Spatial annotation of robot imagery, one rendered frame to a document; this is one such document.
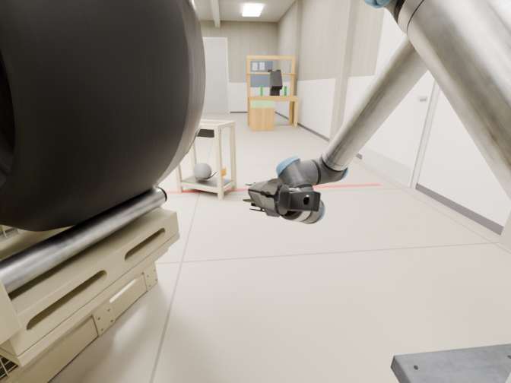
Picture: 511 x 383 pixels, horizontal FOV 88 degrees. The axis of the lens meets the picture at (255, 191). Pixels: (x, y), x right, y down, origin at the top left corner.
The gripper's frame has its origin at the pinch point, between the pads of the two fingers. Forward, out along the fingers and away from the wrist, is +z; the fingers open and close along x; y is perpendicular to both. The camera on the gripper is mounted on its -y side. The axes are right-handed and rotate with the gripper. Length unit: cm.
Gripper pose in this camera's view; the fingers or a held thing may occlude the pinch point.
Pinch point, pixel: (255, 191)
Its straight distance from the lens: 54.9
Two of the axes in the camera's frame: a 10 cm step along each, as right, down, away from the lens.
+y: -8.1, -0.6, 5.8
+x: 1.5, -9.8, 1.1
